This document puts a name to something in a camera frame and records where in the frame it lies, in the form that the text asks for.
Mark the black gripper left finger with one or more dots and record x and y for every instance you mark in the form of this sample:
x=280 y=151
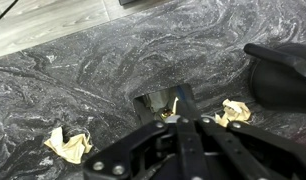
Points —
x=132 y=155

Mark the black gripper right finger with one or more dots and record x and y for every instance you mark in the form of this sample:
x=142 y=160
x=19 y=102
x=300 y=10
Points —
x=257 y=154

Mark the brown paper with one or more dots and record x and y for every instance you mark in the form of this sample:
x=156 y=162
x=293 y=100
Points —
x=233 y=111
x=72 y=150

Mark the crumpled brown paper by kettle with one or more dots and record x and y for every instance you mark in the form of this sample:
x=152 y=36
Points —
x=233 y=111

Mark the black gooseneck kettle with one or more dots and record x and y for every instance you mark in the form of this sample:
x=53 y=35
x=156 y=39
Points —
x=278 y=77

